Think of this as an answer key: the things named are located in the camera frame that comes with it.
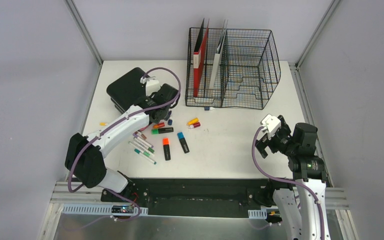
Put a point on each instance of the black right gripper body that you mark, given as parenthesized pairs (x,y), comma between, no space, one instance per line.
(280,142)

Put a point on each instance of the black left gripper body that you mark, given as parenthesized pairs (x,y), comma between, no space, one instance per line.
(162,111)

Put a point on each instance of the green highlighter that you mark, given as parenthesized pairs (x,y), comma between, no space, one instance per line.
(163,130)

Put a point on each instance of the black pink drawer unit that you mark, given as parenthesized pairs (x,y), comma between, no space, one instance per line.
(128,91)

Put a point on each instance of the red notebook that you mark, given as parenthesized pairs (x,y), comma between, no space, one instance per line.
(199,55)

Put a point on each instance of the orange highlighter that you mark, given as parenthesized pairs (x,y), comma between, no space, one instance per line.
(166,149)

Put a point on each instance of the blue highlighter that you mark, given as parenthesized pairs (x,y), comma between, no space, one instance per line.
(183,142)

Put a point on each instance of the grey notebook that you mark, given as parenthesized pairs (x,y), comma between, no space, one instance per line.
(218,55)

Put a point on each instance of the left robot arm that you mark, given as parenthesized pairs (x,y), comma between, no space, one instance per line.
(85,154)

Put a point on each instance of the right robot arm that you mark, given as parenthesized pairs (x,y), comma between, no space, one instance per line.
(301,200)

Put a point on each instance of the small orange marker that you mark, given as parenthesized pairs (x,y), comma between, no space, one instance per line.
(159,125)

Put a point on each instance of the small blue white cap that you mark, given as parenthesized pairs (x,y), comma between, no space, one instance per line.
(209,108)

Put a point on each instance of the red marker cap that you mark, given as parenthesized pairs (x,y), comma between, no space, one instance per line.
(194,125)

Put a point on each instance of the teal tipped white pen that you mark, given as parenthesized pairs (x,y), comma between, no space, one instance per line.
(143,155)

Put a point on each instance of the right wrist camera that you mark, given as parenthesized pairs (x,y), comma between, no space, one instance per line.
(270,124)

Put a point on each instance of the black wire mesh organizer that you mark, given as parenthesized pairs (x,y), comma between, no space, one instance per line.
(246,75)

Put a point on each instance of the white cable duct right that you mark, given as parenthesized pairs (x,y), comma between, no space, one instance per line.
(257,214)

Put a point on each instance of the white cable duct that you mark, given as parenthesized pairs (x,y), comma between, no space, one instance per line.
(257,214)
(100,209)

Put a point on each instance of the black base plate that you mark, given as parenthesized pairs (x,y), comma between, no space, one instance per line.
(203,197)

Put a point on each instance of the aluminium frame rail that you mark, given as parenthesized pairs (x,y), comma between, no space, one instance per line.
(84,195)

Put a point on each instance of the white cable duct left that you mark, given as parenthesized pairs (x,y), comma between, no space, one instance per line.
(100,209)

